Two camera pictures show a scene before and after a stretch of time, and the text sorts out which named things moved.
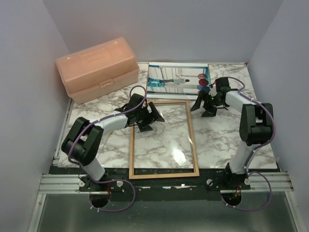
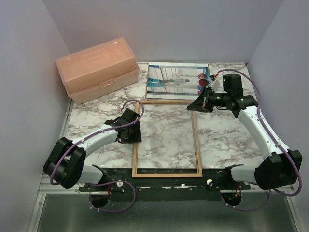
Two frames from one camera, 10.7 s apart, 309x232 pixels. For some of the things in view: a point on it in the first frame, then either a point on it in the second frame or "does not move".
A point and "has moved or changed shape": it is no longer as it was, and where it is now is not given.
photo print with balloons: [175, 80] does not move
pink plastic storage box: [91, 72] does not move
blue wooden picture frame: [132, 175] has moved or changed shape
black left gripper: [151, 117] -> [136, 137]
